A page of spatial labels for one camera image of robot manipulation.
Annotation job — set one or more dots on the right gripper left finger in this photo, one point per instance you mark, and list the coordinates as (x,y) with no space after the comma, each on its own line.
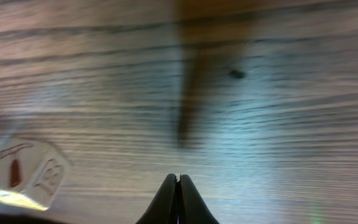
(163,207)

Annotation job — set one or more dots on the white block red base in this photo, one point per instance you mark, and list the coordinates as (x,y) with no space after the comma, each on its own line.
(31,173)

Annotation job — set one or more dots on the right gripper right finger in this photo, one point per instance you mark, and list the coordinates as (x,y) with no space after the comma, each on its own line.
(192,208)

